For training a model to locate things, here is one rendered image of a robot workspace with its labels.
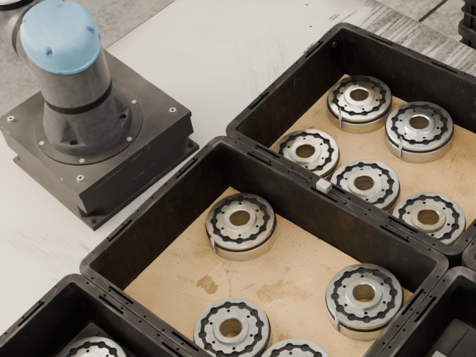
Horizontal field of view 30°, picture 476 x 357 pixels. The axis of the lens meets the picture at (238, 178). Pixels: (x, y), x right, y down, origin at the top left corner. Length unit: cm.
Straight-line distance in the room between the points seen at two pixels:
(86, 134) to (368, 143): 46
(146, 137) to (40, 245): 26
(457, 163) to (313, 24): 56
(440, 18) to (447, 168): 158
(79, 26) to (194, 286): 44
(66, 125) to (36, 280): 26
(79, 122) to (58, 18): 18
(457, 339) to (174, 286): 40
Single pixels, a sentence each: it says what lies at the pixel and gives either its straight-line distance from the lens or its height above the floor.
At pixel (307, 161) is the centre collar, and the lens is 134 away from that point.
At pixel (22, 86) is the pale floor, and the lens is 295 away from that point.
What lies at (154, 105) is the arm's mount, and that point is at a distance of 157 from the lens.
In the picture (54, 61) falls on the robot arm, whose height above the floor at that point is 100.
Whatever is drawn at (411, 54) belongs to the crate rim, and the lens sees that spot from 141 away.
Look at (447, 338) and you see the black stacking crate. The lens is 121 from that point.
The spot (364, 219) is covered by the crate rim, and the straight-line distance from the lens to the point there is 119.
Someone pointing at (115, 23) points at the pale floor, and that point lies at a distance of 308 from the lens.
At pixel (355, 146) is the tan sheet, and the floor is 83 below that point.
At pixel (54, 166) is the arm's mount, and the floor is 80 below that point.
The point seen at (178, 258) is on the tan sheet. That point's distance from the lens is 131.
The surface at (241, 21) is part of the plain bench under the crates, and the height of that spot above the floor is 70.
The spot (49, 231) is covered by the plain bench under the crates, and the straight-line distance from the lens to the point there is 157.
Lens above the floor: 187
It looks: 49 degrees down
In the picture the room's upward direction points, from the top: 11 degrees counter-clockwise
